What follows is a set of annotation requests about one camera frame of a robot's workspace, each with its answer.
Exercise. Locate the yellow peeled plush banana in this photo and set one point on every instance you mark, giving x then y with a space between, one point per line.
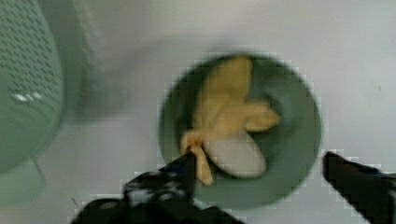
222 110

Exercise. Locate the green perforated colander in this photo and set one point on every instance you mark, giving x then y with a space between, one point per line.
31 80

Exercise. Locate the green mug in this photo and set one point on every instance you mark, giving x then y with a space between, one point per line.
290 149

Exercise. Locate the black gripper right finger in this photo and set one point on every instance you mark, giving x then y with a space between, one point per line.
368 190

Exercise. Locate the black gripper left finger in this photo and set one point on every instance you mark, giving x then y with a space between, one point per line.
164 196

